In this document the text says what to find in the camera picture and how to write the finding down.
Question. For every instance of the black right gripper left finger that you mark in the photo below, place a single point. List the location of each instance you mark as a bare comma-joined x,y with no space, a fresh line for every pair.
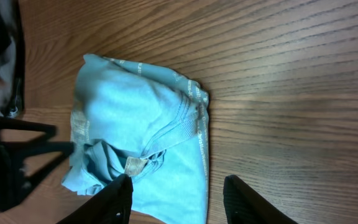
112,205

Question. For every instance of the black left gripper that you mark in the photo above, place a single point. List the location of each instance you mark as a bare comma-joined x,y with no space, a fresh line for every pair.
15,185

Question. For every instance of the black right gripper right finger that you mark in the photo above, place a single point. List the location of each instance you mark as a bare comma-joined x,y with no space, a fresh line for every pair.
243,205

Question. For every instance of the light blue printed t-shirt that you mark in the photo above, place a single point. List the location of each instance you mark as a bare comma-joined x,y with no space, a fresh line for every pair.
148,122

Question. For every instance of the folded grey garment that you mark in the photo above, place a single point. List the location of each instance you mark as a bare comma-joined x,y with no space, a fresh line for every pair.
12,62

